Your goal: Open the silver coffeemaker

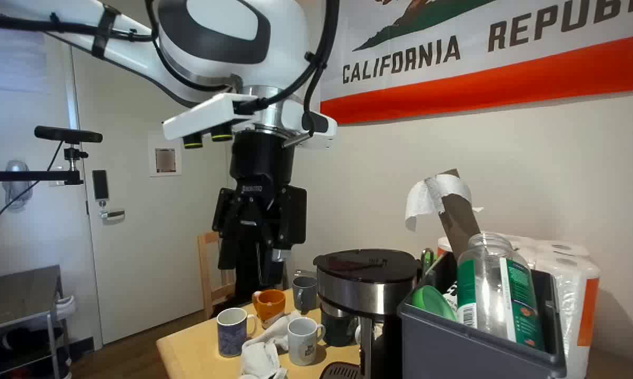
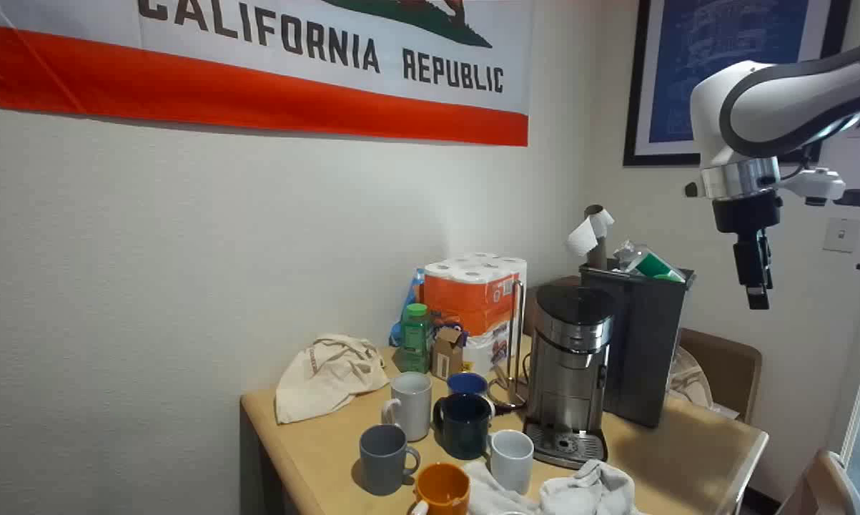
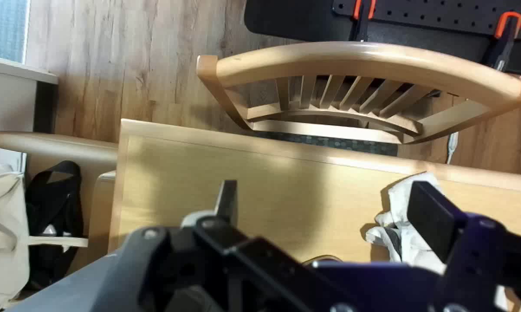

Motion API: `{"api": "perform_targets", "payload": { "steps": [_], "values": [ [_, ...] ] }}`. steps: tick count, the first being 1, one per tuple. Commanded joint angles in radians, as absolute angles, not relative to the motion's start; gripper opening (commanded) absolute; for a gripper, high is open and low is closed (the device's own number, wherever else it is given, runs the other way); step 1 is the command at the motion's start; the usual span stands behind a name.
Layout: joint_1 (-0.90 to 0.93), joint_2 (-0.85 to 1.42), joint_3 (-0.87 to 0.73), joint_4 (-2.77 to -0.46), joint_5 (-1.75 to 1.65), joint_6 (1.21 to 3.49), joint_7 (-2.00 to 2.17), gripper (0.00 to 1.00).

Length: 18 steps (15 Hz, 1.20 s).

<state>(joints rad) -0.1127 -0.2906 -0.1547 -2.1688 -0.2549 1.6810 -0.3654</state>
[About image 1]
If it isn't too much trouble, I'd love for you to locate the pack of paper towels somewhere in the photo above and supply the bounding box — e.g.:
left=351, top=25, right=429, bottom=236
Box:
left=436, top=232, right=601, bottom=379

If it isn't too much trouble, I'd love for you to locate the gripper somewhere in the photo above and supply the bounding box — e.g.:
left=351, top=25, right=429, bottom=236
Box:
left=212, top=130, right=308, bottom=296

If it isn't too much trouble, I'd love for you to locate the flag with red stripe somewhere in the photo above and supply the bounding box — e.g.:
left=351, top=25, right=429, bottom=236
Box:
left=319, top=0, right=633, bottom=126

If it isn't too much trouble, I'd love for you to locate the framed notice on door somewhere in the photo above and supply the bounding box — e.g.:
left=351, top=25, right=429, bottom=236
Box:
left=148, top=132, right=183, bottom=177

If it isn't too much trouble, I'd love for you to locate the white cloth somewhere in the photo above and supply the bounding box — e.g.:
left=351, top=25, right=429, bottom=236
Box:
left=239, top=310, right=302, bottom=379

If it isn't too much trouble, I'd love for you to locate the wooden chair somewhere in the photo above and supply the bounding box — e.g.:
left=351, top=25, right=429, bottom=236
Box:
left=197, top=231, right=238, bottom=320

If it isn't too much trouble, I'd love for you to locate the grey mug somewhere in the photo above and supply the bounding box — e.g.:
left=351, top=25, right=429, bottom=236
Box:
left=292, top=276, right=319, bottom=312

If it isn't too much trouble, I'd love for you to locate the blue patterned mug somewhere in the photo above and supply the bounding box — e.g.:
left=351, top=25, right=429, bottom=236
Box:
left=216, top=307, right=258, bottom=358

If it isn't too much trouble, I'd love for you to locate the paper sheet on wall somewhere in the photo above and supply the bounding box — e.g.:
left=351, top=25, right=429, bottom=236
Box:
left=0, top=29, right=49, bottom=94

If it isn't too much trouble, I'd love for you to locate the black cable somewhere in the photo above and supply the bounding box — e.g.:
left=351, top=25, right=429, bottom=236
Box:
left=0, top=141, right=65, bottom=248

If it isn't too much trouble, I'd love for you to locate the white mug with print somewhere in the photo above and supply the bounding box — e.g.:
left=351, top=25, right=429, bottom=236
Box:
left=287, top=317, right=327, bottom=367

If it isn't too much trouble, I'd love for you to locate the silver coffeemaker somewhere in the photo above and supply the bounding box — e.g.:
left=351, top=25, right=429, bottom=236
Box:
left=313, top=248, right=423, bottom=379

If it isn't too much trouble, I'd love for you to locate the grey wall hook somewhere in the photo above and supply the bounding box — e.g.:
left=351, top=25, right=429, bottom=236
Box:
left=3, top=160, right=33, bottom=212

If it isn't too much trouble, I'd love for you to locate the metal shelf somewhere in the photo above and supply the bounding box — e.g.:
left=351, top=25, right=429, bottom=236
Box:
left=0, top=264, right=76, bottom=379

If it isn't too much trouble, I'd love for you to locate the door handle with lock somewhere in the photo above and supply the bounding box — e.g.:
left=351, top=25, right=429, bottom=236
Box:
left=91, top=169, right=126, bottom=225

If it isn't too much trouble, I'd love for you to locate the grey plastic bin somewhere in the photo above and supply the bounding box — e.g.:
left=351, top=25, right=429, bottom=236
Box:
left=397, top=252, right=568, bottom=379

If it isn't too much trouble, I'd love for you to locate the green plastic lid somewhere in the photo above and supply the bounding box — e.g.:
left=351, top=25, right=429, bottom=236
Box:
left=410, top=285, right=457, bottom=322

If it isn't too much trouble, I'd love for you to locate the glass jar with green label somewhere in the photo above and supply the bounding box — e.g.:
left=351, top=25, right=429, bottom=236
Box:
left=456, top=232, right=546, bottom=352

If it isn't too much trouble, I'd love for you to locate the black coffeemaker lid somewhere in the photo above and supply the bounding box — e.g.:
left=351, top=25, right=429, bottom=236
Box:
left=313, top=248, right=423, bottom=284

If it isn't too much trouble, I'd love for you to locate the dark coffee carafe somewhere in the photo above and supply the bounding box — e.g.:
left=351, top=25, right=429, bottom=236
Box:
left=319, top=305, right=360, bottom=348

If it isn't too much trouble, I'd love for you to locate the orange mug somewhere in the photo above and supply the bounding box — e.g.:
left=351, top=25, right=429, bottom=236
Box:
left=252, top=288, right=287, bottom=324

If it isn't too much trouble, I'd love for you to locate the white door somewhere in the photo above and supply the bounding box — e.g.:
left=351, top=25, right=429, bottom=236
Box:
left=66, top=45, right=234, bottom=345

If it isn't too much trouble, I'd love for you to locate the paper towel roll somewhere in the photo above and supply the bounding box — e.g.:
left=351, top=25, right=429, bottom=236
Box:
left=404, top=168, right=484, bottom=262

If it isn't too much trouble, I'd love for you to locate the camera on mount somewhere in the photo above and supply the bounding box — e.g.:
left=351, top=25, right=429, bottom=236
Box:
left=0, top=125, right=104, bottom=186

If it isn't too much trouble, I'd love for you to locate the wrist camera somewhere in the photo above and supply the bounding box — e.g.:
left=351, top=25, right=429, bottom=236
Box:
left=162, top=93, right=259, bottom=150

